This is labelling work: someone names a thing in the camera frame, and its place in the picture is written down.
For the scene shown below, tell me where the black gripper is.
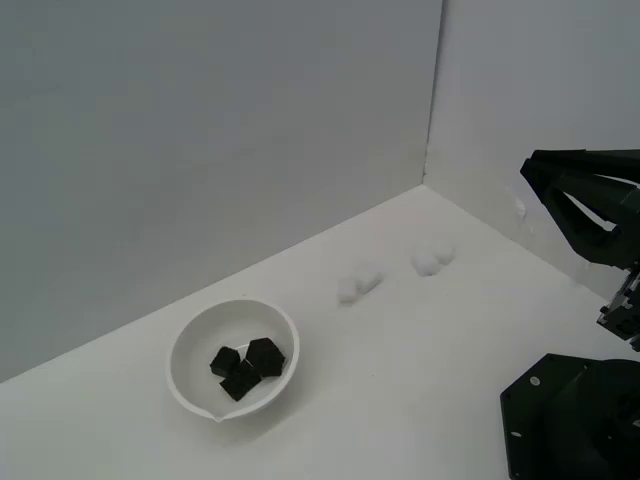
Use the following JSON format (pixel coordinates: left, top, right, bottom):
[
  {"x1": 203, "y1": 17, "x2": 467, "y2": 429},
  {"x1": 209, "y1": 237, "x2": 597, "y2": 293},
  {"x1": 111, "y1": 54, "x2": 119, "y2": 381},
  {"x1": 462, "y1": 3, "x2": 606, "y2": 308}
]
[{"x1": 519, "y1": 148, "x2": 640, "y2": 271}]

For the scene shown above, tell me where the small black foam cube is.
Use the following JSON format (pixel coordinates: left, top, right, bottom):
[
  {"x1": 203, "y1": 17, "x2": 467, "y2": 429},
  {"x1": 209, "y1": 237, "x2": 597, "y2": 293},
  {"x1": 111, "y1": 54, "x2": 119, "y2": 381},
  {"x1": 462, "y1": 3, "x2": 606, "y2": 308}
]
[{"x1": 208, "y1": 345, "x2": 242, "y2": 378}]

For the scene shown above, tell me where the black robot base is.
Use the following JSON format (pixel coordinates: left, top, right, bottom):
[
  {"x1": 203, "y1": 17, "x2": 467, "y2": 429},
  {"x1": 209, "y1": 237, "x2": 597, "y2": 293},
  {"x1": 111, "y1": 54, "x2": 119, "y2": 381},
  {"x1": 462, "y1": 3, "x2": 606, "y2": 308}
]
[{"x1": 499, "y1": 352, "x2": 640, "y2": 480}]

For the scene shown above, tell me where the white ceramic bowl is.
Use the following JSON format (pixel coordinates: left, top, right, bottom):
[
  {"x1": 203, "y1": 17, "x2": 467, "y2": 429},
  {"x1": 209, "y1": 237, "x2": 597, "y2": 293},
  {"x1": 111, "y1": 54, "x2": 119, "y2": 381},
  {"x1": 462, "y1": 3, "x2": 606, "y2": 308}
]
[{"x1": 167, "y1": 298, "x2": 301, "y2": 424}]

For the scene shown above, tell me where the white foam cube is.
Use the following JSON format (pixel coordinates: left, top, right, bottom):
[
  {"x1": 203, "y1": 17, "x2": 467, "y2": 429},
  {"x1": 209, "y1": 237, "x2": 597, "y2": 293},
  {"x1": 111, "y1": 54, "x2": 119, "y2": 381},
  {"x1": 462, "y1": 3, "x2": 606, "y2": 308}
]
[
  {"x1": 410, "y1": 249, "x2": 442, "y2": 277},
  {"x1": 337, "y1": 277, "x2": 362, "y2": 307},
  {"x1": 430, "y1": 238, "x2": 457, "y2": 262},
  {"x1": 353, "y1": 262, "x2": 385, "y2": 294}
]

